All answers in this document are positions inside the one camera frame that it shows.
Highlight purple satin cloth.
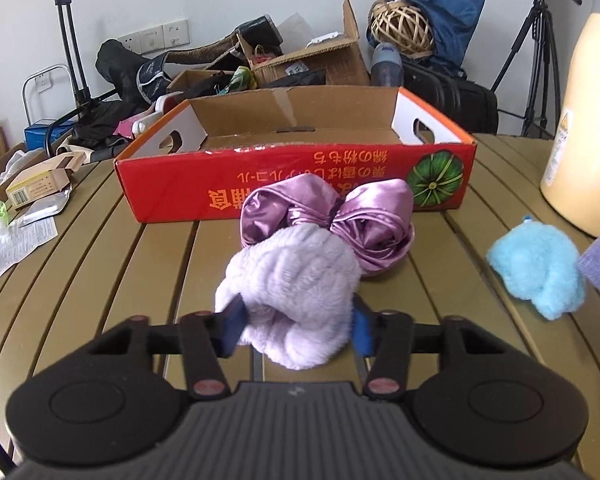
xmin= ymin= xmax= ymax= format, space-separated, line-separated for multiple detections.
xmin=239 ymin=174 xmax=415 ymax=276

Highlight khaki folding camping table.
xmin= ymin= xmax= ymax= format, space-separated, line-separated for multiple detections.
xmin=0 ymin=134 xmax=600 ymax=479

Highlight red cardboard tray box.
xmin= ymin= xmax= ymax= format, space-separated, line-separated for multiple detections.
xmin=114 ymin=86 xmax=477 ymax=223

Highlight light blue plush toy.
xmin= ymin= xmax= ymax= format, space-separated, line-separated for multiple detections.
xmin=486 ymin=216 xmax=585 ymax=321

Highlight silver foil pouch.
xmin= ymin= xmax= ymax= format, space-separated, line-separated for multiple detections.
xmin=18 ymin=184 xmax=72 ymax=226

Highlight yellow small carton box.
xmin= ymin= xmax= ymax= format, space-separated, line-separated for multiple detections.
xmin=6 ymin=152 xmax=85 ymax=209

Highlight white paper sheet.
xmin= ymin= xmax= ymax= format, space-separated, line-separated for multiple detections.
xmin=0 ymin=218 xmax=58 ymax=277

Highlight open brown cardboard box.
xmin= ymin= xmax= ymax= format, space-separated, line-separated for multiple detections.
xmin=238 ymin=0 xmax=370 ymax=88

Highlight black boot pile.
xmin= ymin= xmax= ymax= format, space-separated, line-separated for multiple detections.
xmin=73 ymin=15 xmax=283 ymax=150

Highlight cream thermos jug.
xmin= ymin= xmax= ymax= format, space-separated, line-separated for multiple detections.
xmin=541 ymin=0 xmax=600 ymax=237

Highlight woven rattan ball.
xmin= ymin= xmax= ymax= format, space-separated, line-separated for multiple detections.
xmin=368 ymin=0 xmax=434 ymax=58

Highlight blue fabric bag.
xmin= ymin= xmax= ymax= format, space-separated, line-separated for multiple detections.
xmin=365 ymin=0 xmax=486 ymax=79

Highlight black cart handle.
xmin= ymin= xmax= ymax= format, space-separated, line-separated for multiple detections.
xmin=54 ymin=0 xmax=91 ymax=106

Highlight blue box with metal frame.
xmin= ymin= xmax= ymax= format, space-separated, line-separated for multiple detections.
xmin=21 ymin=63 xmax=76 ymax=151

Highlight camera on tripod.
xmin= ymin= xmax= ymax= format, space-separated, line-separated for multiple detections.
xmin=491 ymin=0 xmax=582 ymax=138

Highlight wall power sockets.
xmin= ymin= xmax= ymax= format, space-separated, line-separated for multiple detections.
xmin=118 ymin=20 xmax=190 ymax=54

